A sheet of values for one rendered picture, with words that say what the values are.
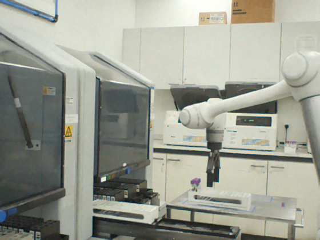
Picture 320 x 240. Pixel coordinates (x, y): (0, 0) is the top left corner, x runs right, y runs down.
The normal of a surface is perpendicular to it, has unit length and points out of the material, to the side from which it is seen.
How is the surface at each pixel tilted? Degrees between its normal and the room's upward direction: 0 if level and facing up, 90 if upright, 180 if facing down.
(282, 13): 90
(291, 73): 80
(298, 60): 87
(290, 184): 90
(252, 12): 90
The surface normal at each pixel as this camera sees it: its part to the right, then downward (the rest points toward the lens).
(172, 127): -0.35, 0.03
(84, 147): 0.95, 0.04
